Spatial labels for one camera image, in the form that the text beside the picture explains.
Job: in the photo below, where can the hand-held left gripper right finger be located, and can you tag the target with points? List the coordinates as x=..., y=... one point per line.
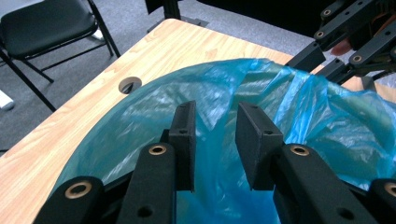
x=255, y=146

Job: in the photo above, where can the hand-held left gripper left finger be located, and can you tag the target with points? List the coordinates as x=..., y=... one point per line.
x=185, y=140

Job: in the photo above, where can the blue plastic bag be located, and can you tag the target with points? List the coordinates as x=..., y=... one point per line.
x=140, y=124

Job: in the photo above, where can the black metal stand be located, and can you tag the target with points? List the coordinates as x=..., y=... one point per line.
x=171, y=9

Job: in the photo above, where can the black folding chair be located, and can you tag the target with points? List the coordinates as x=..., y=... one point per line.
x=46, y=21

